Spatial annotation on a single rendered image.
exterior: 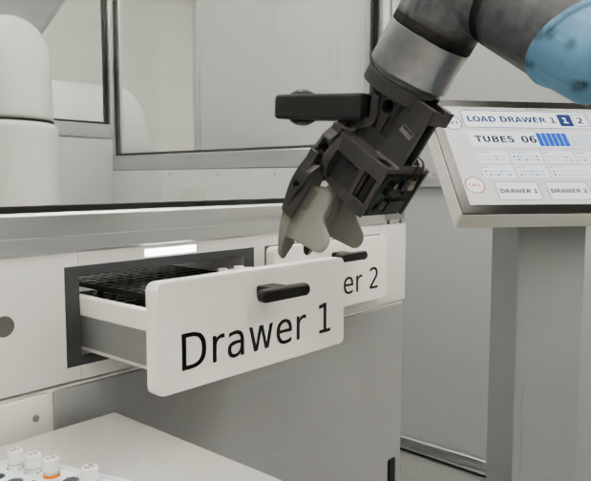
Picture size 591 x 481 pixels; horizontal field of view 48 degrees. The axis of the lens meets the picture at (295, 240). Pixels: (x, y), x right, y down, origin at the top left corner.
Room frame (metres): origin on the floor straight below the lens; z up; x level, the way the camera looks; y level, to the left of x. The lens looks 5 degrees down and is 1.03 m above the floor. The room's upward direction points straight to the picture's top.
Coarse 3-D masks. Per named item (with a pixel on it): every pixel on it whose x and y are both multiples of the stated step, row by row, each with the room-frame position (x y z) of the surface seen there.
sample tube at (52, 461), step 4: (48, 456) 0.50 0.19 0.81; (52, 456) 0.50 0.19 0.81; (56, 456) 0.50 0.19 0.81; (44, 460) 0.49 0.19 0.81; (48, 460) 0.49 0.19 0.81; (52, 460) 0.49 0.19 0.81; (56, 460) 0.49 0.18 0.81; (44, 464) 0.49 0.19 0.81; (48, 464) 0.49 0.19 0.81; (52, 464) 0.49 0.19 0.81; (56, 464) 0.49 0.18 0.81; (44, 468) 0.49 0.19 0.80; (48, 468) 0.49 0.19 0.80; (52, 468) 0.49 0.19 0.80; (56, 468) 0.49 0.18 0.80; (44, 472) 0.49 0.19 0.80; (48, 472) 0.49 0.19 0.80; (52, 472) 0.49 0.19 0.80; (56, 472) 0.49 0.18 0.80; (44, 476) 0.49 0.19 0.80; (48, 476) 0.49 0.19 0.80; (52, 476) 0.49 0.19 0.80; (56, 476) 0.49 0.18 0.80
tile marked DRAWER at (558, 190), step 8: (552, 184) 1.33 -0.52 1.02; (560, 184) 1.34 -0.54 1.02; (568, 184) 1.34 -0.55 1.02; (576, 184) 1.34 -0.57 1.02; (584, 184) 1.35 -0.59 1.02; (552, 192) 1.32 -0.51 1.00; (560, 192) 1.32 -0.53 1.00; (568, 192) 1.33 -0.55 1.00; (576, 192) 1.33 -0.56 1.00; (584, 192) 1.33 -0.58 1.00
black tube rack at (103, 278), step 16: (112, 272) 0.90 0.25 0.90; (128, 272) 0.89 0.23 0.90; (144, 272) 0.89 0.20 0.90; (160, 272) 0.89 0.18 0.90; (176, 272) 0.89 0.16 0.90; (192, 272) 0.89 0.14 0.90; (208, 272) 0.89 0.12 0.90; (96, 288) 0.78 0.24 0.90; (112, 288) 0.76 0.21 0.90; (128, 288) 0.76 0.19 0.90; (144, 288) 0.76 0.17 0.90; (144, 304) 0.74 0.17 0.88
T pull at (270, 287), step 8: (264, 288) 0.70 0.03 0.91; (272, 288) 0.68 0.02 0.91; (280, 288) 0.69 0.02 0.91; (288, 288) 0.70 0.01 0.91; (296, 288) 0.70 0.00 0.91; (304, 288) 0.71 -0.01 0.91; (264, 296) 0.67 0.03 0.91; (272, 296) 0.68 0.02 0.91; (280, 296) 0.69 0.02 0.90; (288, 296) 0.70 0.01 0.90; (296, 296) 0.70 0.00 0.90
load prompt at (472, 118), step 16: (464, 112) 1.44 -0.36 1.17; (480, 112) 1.44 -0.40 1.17; (496, 112) 1.45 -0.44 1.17; (512, 112) 1.46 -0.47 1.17; (528, 112) 1.47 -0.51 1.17; (544, 112) 1.47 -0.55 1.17; (560, 112) 1.48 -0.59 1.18; (528, 128) 1.43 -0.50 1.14; (544, 128) 1.44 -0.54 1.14; (560, 128) 1.45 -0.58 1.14; (576, 128) 1.46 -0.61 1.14
